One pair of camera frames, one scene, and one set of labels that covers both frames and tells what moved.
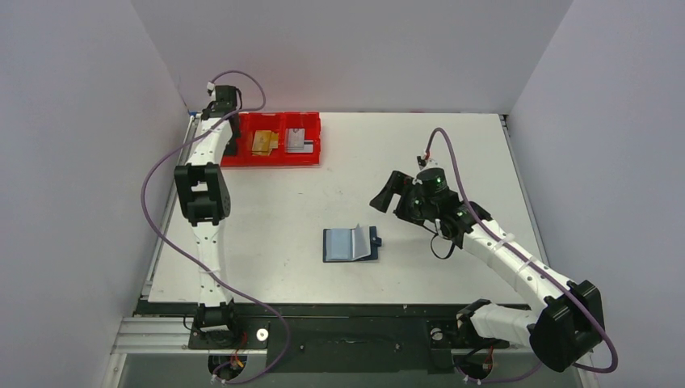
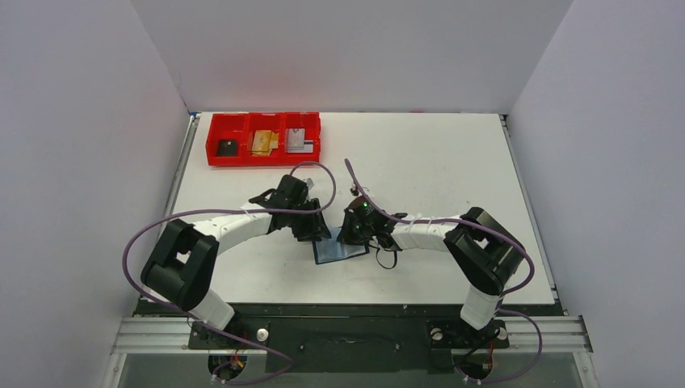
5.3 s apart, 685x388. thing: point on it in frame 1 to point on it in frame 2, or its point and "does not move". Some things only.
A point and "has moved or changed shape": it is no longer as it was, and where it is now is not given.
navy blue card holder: [350, 244] has moved or changed shape
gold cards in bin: [263, 141] does not move
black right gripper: [402, 195] to [352, 230]
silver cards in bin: [296, 142] does not move
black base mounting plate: [337, 339] does not move
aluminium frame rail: [170, 335] does not move
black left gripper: [236, 137] to [313, 231]
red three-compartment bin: [276, 138] does not move
